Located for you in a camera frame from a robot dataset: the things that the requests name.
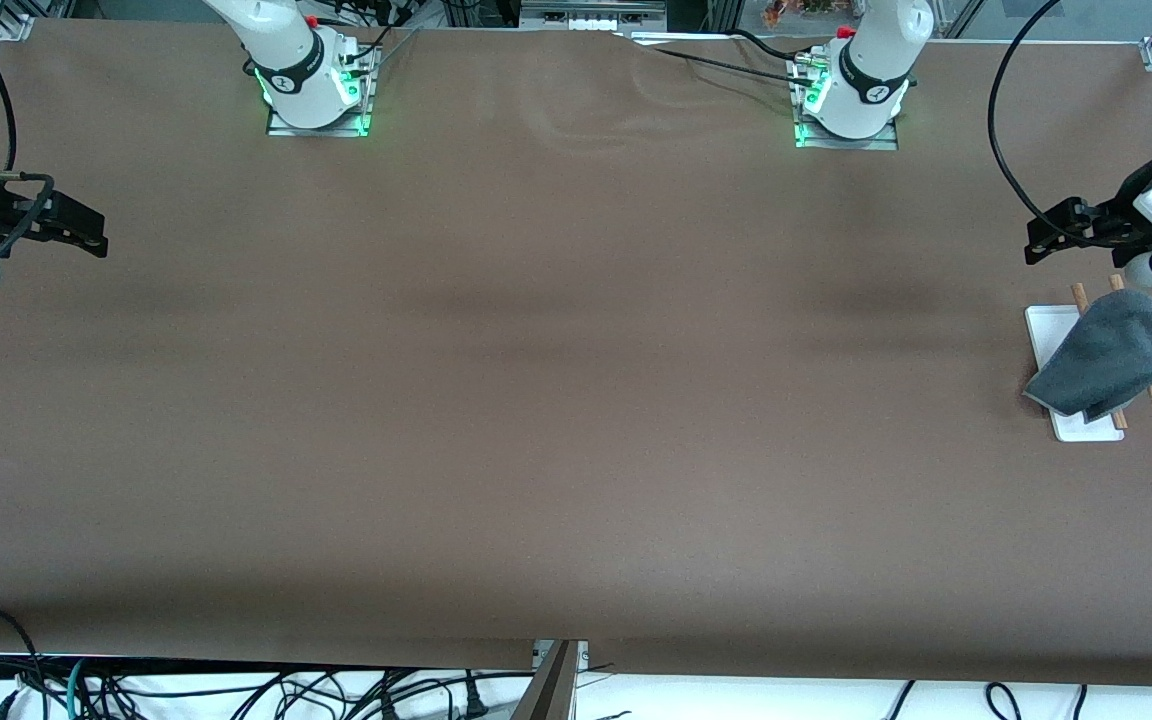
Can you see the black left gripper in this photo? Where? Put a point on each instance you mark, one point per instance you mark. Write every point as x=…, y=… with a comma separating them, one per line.
x=1112, y=219

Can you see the grey and pink towel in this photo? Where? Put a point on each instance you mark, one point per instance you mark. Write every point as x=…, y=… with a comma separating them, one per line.
x=1111, y=350

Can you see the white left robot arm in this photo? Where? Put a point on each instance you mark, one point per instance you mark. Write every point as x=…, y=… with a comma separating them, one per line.
x=876, y=60

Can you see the white rack with wooden bars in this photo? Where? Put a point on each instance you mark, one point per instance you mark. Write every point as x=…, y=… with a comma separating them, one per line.
x=1086, y=430

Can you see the orange background object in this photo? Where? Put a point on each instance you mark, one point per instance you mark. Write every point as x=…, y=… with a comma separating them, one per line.
x=786, y=12

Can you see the white power strip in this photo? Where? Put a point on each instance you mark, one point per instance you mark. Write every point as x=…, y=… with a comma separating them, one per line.
x=586, y=22

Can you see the brown table cover sheet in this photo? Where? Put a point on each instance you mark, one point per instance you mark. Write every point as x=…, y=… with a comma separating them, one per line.
x=576, y=450

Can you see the small metal bracket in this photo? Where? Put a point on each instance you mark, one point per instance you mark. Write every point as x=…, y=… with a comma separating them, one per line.
x=581, y=655

